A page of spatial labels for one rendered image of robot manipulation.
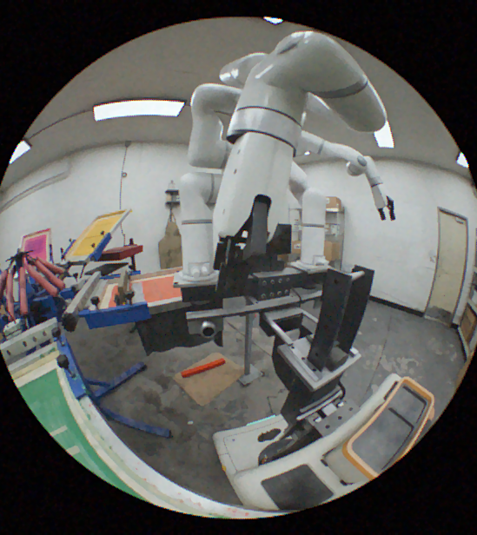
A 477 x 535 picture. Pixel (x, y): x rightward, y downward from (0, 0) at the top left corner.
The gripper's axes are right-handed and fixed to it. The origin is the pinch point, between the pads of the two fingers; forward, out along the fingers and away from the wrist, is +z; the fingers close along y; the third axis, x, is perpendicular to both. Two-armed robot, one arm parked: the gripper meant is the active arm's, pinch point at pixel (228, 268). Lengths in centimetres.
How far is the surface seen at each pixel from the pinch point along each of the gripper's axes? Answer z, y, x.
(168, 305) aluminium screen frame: 39, -33, -12
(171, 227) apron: 80, -260, -48
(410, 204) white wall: -114, -107, 324
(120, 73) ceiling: -131, -110, -125
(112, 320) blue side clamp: 42, -21, -36
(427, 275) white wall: -16, -25, 365
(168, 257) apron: 128, -239, -46
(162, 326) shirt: 55, -33, -17
